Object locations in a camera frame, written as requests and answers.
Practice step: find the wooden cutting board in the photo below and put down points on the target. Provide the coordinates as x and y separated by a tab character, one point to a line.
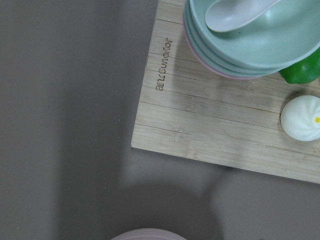
187	111

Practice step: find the stacked green bowls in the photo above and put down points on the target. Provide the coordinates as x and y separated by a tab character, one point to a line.
287	33

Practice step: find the white ceramic spoon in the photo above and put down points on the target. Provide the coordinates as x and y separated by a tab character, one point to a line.
228	15

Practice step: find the white garlic bulb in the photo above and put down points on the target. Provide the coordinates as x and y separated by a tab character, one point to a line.
300	118

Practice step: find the green lime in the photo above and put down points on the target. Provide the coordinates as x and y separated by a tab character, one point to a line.
304	71

